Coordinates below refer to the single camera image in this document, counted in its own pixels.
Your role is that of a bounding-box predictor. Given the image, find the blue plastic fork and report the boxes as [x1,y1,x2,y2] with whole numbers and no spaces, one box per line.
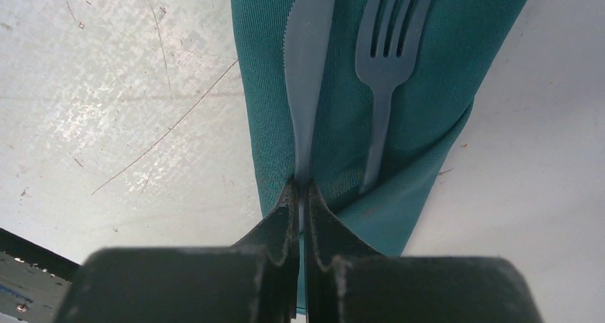
[355,0,432,193]

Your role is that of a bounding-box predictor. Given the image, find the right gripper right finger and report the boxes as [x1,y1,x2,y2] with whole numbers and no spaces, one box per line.
[302,182,542,322]

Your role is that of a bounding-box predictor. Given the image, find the teal satin napkin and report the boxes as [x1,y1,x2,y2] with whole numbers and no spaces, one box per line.
[229,0,540,312]

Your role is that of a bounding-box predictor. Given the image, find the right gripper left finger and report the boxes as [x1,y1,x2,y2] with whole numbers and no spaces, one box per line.
[55,182,300,322]

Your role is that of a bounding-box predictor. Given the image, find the blue plastic knife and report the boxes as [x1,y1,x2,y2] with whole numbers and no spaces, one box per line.
[283,0,340,185]

